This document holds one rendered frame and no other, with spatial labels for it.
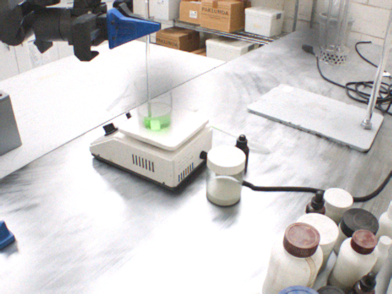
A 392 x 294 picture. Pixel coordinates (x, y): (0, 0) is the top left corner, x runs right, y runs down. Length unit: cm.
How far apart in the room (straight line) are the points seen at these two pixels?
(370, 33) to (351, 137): 213
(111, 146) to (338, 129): 49
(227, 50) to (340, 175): 233
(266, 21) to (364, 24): 75
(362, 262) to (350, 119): 50
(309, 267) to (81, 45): 39
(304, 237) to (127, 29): 38
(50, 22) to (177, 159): 29
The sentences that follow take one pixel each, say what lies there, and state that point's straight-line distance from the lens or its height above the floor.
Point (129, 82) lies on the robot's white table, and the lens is 102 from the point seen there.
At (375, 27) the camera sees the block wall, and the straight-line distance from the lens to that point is 288.
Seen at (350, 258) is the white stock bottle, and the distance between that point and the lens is 45.
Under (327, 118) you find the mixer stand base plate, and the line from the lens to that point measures 87.
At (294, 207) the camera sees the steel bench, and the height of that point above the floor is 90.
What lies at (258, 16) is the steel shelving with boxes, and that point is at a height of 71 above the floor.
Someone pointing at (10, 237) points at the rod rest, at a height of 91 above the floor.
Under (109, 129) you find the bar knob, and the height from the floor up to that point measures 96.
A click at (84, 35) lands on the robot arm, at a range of 49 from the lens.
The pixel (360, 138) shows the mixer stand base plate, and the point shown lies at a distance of 82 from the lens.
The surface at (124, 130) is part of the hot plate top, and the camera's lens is 60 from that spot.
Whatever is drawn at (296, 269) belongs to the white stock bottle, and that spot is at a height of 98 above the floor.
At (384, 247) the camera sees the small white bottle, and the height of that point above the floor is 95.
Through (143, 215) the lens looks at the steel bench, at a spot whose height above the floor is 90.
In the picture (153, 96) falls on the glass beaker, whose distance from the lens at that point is 56.
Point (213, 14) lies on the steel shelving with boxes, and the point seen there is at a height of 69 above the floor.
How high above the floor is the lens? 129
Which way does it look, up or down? 33 degrees down
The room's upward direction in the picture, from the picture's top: 1 degrees clockwise
